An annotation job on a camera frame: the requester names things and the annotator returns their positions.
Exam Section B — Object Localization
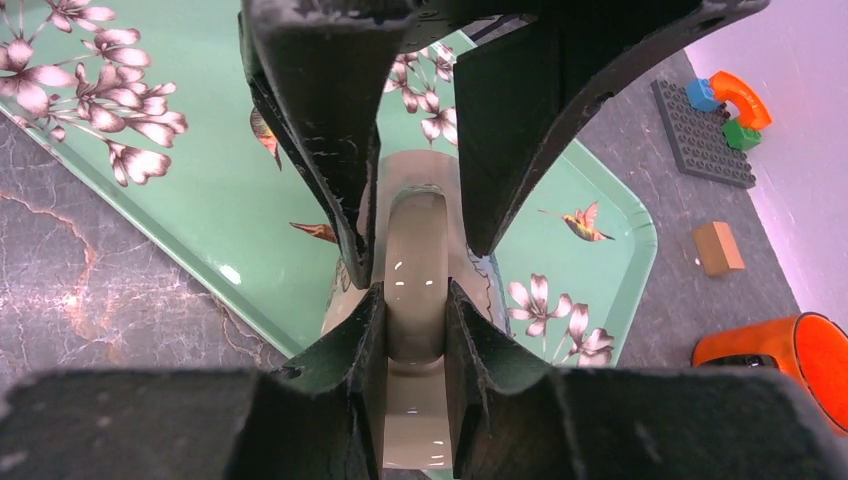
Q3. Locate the orange curved block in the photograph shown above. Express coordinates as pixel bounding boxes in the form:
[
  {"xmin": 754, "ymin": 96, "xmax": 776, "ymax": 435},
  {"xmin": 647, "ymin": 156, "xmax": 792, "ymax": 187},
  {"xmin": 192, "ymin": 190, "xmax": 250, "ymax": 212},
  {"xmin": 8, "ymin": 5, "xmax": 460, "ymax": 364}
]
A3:
[{"xmin": 684, "ymin": 70, "xmax": 773, "ymax": 152}]

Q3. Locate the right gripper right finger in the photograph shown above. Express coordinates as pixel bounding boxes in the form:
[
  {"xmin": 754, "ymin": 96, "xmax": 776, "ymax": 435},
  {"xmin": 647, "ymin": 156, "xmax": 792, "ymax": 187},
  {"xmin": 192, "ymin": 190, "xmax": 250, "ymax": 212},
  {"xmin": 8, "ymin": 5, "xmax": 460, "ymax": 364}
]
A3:
[{"xmin": 445, "ymin": 282, "xmax": 847, "ymax": 479}]

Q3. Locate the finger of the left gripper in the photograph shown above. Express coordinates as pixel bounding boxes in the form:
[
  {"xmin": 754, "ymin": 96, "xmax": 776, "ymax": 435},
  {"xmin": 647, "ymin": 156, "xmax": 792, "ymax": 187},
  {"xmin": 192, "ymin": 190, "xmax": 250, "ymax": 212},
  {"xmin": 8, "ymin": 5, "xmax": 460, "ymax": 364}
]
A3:
[
  {"xmin": 240, "ymin": 1, "xmax": 418, "ymax": 289},
  {"xmin": 408, "ymin": 0, "xmax": 765, "ymax": 256}
]

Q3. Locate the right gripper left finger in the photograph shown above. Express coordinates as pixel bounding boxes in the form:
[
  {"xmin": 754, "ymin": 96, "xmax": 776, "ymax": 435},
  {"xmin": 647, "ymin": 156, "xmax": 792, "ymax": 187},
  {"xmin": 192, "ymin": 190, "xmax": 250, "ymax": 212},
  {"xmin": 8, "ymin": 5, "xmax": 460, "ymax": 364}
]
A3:
[{"xmin": 1, "ymin": 284, "xmax": 387, "ymax": 479}]

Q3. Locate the brown wooden block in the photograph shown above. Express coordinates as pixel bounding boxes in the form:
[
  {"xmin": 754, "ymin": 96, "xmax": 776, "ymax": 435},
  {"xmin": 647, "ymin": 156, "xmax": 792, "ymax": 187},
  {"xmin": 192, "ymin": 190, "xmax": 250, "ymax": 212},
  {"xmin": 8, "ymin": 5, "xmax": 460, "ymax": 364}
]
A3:
[{"xmin": 692, "ymin": 221, "xmax": 745, "ymax": 277}]

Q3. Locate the orange mug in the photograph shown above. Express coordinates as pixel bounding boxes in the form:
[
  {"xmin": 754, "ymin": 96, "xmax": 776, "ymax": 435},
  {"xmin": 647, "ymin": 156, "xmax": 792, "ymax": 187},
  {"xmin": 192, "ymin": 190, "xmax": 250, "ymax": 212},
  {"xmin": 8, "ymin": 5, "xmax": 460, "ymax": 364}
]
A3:
[{"xmin": 691, "ymin": 312, "xmax": 847, "ymax": 437}]

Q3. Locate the grey lego baseplate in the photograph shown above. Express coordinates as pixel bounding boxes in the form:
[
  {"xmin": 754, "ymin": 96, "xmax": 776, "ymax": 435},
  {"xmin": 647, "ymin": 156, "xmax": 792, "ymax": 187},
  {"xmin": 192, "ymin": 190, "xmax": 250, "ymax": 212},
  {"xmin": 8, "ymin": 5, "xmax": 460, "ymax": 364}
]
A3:
[{"xmin": 651, "ymin": 79, "xmax": 756, "ymax": 189}]

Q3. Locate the green floral tray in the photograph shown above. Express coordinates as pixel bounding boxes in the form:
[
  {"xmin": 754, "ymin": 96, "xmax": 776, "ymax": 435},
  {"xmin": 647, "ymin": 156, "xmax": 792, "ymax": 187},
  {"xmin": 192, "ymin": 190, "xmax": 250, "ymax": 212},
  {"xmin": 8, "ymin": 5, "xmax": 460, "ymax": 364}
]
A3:
[{"xmin": 1, "ymin": 1, "xmax": 657, "ymax": 366}]

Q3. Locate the cream paisley mug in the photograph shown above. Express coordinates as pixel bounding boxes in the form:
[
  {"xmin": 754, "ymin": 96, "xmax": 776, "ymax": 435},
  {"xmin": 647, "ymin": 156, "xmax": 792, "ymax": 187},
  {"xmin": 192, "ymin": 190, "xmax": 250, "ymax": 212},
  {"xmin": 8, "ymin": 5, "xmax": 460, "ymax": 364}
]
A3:
[{"xmin": 321, "ymin": 148, "xmax": 511, "ymax": 472}]

